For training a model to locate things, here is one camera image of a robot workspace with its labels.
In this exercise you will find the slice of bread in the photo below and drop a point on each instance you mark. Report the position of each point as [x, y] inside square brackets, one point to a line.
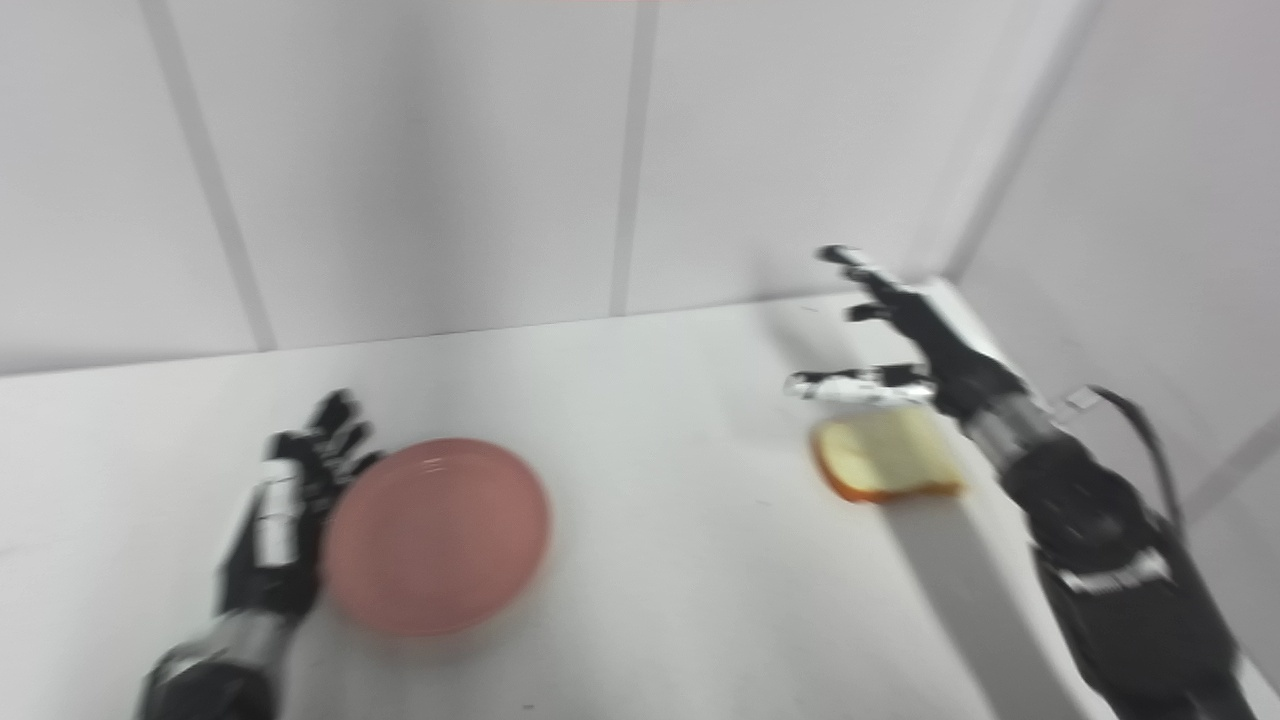
[885, 455]

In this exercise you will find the pink round plate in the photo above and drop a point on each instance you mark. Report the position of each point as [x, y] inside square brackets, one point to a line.
[437, 535]

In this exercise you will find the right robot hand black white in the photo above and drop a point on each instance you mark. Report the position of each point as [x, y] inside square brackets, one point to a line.
[915, 345]

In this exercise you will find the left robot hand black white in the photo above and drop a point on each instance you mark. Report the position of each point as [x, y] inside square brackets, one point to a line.
[290, 520]

